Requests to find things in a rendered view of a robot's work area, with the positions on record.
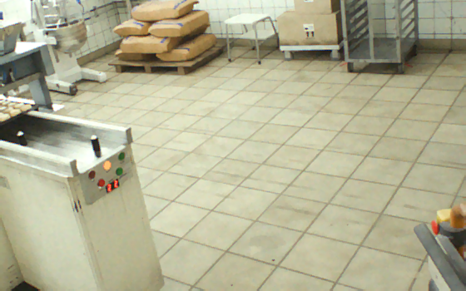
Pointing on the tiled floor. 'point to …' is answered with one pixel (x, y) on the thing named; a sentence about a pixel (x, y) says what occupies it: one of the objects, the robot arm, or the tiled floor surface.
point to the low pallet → (170, 61)
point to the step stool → (251, 30)
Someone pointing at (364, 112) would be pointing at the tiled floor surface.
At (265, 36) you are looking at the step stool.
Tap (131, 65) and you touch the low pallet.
